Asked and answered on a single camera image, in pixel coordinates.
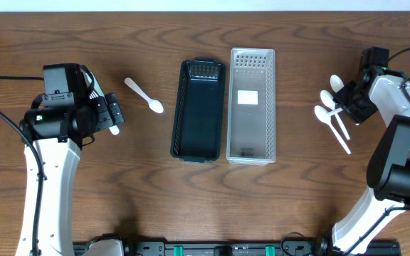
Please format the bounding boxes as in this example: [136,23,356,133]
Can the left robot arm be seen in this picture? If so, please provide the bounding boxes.
[16,92,124,255]

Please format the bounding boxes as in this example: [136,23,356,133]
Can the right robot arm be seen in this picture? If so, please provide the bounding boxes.
[320,64,410,255]

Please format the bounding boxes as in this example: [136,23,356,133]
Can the white plastic fork middle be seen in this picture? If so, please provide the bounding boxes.
[109,125,120,135]

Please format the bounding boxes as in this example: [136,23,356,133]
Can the left black cable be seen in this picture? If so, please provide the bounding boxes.
[0,74,48,256]

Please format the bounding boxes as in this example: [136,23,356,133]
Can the white plastic fork upper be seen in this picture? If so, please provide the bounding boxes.
[84,72,105,99]

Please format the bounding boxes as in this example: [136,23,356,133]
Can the clear plastic basket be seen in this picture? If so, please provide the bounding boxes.
[226,48,276,166]

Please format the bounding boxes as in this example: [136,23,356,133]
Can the white plastic fork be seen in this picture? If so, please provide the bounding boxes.
[109,125,120,135]
[84,72,105,99]

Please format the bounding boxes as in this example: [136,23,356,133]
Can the black plastic basket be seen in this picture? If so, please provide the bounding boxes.
[170,58,226,163]

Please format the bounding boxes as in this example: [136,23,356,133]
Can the white spoon crossing sideways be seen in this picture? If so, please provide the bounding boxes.
[327,107,343,116]

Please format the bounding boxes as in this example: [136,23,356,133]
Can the white plastic spoon left side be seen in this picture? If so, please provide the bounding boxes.
[124,78,164,114]

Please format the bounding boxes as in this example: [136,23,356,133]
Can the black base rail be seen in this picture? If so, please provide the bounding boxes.
[73,240,402,256]

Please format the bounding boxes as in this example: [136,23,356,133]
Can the white label in clear basket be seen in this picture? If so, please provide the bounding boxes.
[237,90,258,105]

